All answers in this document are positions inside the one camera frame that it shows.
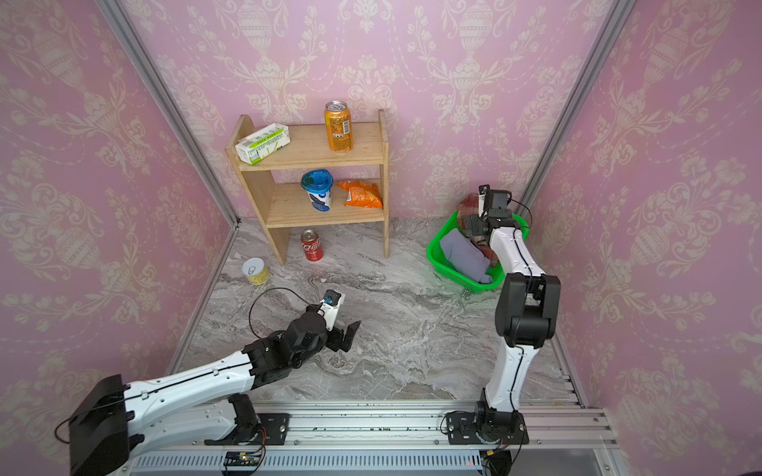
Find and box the red plaid skirt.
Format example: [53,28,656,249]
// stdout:
[456,192,498,267]

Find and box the lavender skirt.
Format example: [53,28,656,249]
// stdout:
[440,228,493,285]

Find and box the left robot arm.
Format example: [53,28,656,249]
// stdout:
[64,303,361,475]

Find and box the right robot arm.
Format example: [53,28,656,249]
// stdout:
[466,184,562,443]

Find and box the green plastic perforated basket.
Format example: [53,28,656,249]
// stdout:
[427,212,544,294]

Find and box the yellow white can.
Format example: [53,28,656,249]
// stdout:
[241,257,270,286]

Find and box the red cola can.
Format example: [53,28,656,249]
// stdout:
[301,229,323,262]

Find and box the small black circuit board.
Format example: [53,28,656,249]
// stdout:
[222,450,264,471]

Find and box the orange snack bag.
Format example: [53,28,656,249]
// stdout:
[337,180,383,209]

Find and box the wooden two-tier shelf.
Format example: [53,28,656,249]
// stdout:
[225,109,390,265]

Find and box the orange drink can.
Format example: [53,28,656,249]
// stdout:
[325,101,353,153]

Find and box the white green tissue box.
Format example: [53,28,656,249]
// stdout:
[235,123,291,165]

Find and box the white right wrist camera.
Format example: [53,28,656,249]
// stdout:
[477,184,491,217]

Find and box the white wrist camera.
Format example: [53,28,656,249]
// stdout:
[317,290,344,332]
[477,184,491,217]

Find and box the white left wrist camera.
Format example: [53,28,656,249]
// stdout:
[317,290,344,332]

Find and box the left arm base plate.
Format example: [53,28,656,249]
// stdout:
[204,413,291,447]

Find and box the aluminium mounting rail frame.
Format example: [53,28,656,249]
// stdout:
[114,401,628,475]

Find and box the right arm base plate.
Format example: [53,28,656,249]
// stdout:
[440,411,530,446]

